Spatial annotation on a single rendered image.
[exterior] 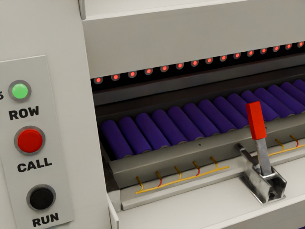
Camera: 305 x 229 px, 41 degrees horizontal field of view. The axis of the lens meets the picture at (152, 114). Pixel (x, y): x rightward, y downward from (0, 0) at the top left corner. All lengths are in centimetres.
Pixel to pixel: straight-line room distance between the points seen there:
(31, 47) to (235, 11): 16
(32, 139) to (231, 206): 20
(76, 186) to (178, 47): 13
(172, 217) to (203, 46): 16
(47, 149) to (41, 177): 2
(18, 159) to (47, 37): 8
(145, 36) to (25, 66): 9
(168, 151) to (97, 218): 12
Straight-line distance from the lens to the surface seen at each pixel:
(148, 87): 48
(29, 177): 29
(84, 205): 31
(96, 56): 29
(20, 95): 27
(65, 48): 28
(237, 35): 34
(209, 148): 42
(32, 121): 28
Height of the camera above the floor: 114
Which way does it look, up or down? 18 degrees down
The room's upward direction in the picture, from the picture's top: 6 degrees counter-clockwise
